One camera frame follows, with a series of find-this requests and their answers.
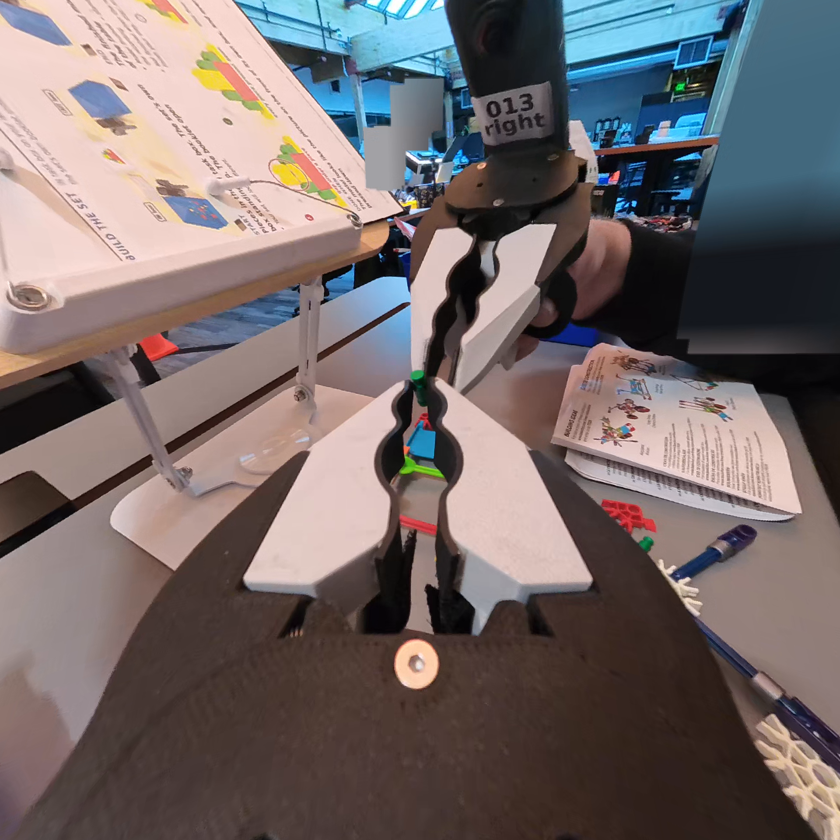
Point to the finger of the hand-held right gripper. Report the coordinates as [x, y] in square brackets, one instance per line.
[518, 262]
[430, 282]

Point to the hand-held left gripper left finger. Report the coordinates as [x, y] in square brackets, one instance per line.
[315, 525]

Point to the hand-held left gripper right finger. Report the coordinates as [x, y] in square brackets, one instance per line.
[518, 525]

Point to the colourful toy cart frame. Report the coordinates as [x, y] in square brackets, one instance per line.
[420, 443]

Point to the blue rod cross white hub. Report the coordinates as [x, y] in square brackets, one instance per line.
[738, 538]

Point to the person's right forearm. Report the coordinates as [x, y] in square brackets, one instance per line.
[649, 289]

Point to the person's right hand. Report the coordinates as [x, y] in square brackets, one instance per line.
[604, 262]

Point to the blue plastic bin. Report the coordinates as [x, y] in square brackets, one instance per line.
[581, 333]

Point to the red toy fan connector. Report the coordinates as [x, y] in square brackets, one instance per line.
[623, 508]

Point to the wooden-top workbench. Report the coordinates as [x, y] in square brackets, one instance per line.
[656, 145]

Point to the wooden stand board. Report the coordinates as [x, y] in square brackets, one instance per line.
[262, 279]

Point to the toy instruction booklet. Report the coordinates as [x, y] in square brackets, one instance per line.
[689, 446]

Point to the white instruction board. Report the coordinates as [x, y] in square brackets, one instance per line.
[164, 131]

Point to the white snowflake toy connector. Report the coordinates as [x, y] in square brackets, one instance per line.
[787, 754]

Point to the stand foot bracket with dome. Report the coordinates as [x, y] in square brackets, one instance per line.
[275, 453]

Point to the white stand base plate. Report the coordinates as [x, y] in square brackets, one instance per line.
[216, 512]

